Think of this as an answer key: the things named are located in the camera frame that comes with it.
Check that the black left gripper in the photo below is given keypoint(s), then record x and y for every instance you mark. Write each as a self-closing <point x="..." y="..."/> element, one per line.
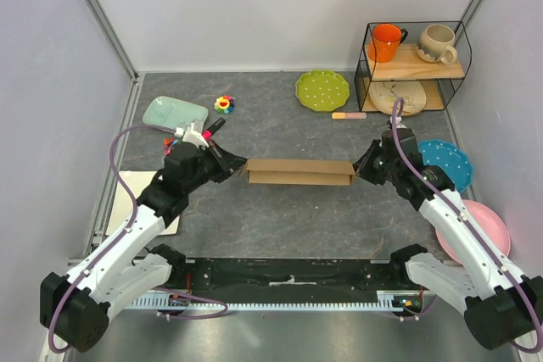
<point x="229" y="161"/>

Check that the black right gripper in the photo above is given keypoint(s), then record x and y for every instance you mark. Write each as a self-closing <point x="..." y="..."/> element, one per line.
<point x="361" y="165"/>

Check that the brown cardboard box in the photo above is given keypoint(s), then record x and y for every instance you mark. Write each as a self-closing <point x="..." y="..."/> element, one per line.
<point x="299" y="172"/>

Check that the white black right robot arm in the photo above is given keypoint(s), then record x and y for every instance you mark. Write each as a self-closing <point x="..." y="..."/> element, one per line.
<point x="498" y="301"/>

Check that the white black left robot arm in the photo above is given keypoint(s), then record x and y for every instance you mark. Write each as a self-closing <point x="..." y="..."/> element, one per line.
<point x="78" y="306"/>

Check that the pink black highlighter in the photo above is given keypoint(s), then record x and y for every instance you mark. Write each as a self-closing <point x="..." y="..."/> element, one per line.
<point x="213" y="129"/>

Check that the yellow highlighter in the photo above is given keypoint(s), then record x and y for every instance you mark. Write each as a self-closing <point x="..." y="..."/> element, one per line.
<point x="349" y="116"/>

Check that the rainbow flower toy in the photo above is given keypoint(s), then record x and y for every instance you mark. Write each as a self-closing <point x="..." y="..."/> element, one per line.
<point x="224" y="104"/>

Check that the beige painted plate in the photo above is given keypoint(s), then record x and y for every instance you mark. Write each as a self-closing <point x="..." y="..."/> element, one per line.
<point x="384" y="94"/>

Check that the blue dotted plate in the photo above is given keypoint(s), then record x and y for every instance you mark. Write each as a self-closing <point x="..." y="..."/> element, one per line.
<point x="451" y="159"/>

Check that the green dotted plate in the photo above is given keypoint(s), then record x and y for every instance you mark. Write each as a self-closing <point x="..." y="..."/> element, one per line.
<point x="322" y="90"/>

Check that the light teal rectangular plate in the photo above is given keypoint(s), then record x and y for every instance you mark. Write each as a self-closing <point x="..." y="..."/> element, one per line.
<point x="171" y="113"/>

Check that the white square plate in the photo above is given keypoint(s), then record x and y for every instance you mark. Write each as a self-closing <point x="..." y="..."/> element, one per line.
<point x="122" y="204"/>

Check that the orange mug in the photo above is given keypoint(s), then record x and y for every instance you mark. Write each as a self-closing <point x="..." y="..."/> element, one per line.
<point x="384" y="42"/>

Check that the pink plate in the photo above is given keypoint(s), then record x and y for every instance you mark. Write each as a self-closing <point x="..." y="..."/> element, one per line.
<point x="491" y="223"/>

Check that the beige ceramic mug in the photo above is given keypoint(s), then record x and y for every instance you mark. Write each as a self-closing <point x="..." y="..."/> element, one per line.
<point x="436" y="44"/>

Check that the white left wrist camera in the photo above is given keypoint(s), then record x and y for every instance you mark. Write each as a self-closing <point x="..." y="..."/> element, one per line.
<point x="191" y="135"/>

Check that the black wire wooden shelf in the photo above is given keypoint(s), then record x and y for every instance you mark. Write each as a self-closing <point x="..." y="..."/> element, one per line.
<point x="440" y="81"/>

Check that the grey cable duct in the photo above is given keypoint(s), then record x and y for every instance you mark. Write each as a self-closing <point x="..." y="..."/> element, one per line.
<point x="163" y="302"/>

